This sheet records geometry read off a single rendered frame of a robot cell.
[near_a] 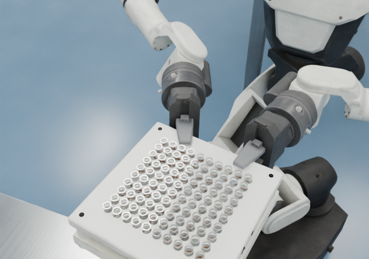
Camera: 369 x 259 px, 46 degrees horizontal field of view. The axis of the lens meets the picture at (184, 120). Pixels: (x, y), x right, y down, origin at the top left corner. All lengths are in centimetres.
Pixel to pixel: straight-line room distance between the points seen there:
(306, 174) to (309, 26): 74
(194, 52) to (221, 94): 160
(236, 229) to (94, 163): 156
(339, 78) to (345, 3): 20
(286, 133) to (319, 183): 91
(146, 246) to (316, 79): 45
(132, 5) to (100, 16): 225
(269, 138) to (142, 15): 44
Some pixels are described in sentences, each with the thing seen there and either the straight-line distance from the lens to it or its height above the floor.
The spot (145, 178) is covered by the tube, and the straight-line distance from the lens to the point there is 70.
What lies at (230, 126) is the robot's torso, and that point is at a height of 71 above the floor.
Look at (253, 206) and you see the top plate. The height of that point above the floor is 104.
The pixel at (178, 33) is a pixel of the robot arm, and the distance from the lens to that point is 93.
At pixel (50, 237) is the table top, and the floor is 85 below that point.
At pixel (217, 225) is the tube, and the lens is 65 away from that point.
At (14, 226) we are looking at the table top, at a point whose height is 85.
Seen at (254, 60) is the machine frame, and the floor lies 48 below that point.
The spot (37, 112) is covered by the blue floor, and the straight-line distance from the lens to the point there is 250.
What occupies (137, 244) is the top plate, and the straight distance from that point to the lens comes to 63.
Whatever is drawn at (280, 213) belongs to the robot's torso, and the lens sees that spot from 156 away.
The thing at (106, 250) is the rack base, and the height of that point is 99.
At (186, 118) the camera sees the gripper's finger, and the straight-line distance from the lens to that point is 77.
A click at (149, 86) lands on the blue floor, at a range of 256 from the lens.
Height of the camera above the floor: 158
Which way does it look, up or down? 43 degrees down
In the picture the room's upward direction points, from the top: straight up
